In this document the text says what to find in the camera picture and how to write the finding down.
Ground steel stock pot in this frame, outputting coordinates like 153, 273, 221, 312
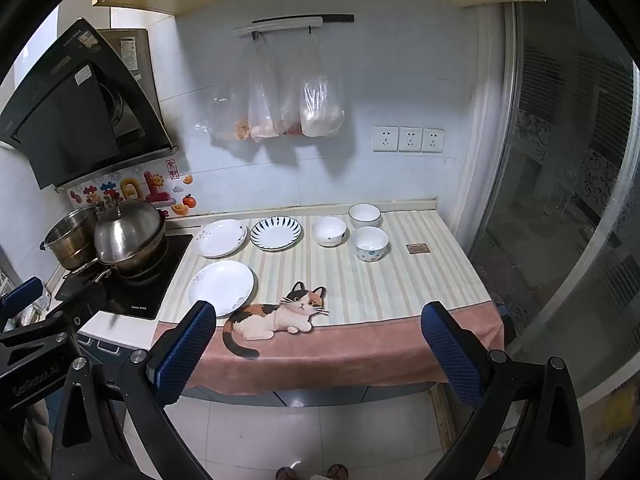
40, 203, 101, 271

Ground white wall socket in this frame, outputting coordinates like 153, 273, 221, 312
398, 126, 424, 154
373, 125, 400, 153
421, 127, 446, 154

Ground black wall bar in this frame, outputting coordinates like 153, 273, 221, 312
252, 13, 355, 25

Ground black induction cooktop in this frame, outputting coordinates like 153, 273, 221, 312
55, 232, 195, 321

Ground plain white bowl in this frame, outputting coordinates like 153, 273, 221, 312
310, 215, 348, 248

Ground steel pot with lid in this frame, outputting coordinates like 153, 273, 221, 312
93, 198, 167, 264

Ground colourful wall stickers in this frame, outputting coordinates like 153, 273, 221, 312
65, 157, 199, 219

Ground white dark-rimmed bowl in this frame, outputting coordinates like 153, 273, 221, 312
348, 203, 383, 230

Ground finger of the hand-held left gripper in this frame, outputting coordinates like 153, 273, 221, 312
47, 280, 108, 333
0, 276, 45, 320

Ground striped cat tablecloth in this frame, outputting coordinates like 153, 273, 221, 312
151, 209, 506, 400

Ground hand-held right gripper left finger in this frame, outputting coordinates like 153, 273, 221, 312
50, 300, 218, 480

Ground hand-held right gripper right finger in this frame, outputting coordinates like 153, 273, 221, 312
420, 301, 586, 480

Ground steel wok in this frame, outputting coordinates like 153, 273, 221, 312
62, 240, 170, 281

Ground patterned glass sliding door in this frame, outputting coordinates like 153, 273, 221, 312
470, 0, 640, 411

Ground white black-striped plate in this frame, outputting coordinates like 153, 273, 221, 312
249, 216, 304, 252

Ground white floral plate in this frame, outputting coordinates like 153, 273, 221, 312
194, 219, 249, 259
187, 259, 256, 318

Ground white blue-dotted bowl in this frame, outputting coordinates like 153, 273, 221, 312
351, 225, 391, 264

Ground black range hood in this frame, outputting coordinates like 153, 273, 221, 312
0, 17, 179, 191

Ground white wall hook rail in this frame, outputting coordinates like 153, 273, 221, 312
234, 17, 324, 37

